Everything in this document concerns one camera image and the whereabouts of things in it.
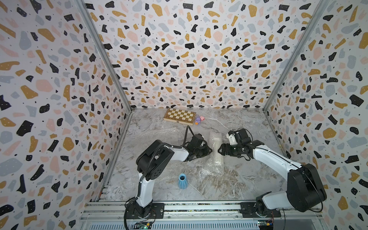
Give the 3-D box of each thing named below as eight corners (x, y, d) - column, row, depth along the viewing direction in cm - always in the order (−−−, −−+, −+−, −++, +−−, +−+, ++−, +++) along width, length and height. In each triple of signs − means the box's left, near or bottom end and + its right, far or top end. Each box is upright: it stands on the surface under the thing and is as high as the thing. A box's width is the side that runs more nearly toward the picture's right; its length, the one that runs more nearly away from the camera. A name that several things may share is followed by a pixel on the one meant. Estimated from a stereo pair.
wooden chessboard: (163, 120, 116) (163, 118, 114) (169, 109, 124) (168, 107, 122) (193, 125, 113) (193, 123, 111) (196, 114, 121) (196, 112, 118)
